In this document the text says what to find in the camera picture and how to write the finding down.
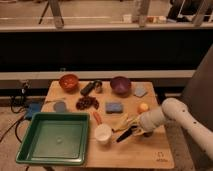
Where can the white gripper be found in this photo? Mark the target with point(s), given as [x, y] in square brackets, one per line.
[145, 123]

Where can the yellow banana toy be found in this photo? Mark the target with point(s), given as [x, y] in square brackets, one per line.
[124, 122]

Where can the white cup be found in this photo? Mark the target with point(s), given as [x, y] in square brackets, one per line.
[103, 133]

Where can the blue sponge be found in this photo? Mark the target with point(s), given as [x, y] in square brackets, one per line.
[114, 107]

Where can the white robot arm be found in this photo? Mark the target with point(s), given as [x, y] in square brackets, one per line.
[174, 109]

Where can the black rectangular brush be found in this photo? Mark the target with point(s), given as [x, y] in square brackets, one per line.
[87, 89]

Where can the orange ball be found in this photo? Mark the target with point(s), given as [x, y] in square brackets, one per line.
[143, 107]

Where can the wooden table board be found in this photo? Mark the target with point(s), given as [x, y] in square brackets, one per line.
[135, 152]

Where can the orange carrot toy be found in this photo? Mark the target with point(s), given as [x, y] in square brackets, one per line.
[97, 118]

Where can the light blue cloth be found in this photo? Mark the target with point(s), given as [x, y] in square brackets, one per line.
[139, 91]

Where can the purple bowl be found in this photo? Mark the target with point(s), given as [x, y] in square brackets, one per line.
[120, 85]

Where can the dark red grapes bunch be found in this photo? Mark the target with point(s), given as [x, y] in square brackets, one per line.
[87, 102]

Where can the small metal cup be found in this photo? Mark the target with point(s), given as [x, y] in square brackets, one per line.
[98, 86]

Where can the grey round lid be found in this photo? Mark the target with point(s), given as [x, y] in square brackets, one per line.
[60, 106]

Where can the green plastic tray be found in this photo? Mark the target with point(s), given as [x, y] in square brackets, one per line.
[55, 139]

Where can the orange bowl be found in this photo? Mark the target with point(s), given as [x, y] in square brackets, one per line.
[69, 82]

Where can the blue box on floor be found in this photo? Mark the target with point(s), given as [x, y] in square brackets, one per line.
[32, 109]

